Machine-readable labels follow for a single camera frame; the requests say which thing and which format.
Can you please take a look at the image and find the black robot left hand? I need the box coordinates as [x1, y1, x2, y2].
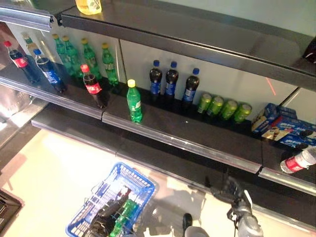
[89, 197, 129, 237]

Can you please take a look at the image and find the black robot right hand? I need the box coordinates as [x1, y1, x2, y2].
[209, 175, 247, 206]

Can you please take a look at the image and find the green Sprite bottle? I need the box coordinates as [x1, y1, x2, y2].
[80, 38, 102, 80]
[126, 79, 143, 123]
[61, 35, 83, 79]
[52, 34, 67, 67]
[108, 198, 139, 237]

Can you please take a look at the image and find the blue plastic shopping basket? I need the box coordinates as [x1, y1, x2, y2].
[65, 161, 159, 237]

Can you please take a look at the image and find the pale clear drink bottle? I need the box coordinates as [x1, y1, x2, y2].
[21, 32, 38, 56]

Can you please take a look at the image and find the yellow drink bottle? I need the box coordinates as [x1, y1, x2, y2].
[75, 0, 103, 15]

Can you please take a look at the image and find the red label water bottle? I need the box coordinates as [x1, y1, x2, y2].
[280, 145, 316, 175]

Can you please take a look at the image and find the black store shelf board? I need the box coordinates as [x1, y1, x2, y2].
[54, 0, 316, 88]
[0, 0, 75, 32]
[0, 63, 316, 196]
[31, 103, 316, 234]

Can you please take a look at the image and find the blue Oreo box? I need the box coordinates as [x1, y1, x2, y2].
[278, 134, 316, 150]
[276, 115, 316, 139]

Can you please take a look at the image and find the blue biscuit box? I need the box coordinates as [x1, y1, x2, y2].
[251, 103, 297, 134]

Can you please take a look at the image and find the black low display stand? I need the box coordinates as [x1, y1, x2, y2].
[0, 187, 25, 237]

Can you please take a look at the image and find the Coca-Cola bottle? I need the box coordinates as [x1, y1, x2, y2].
[80, 64, 110, 109]
[3, 40, 40, 84]

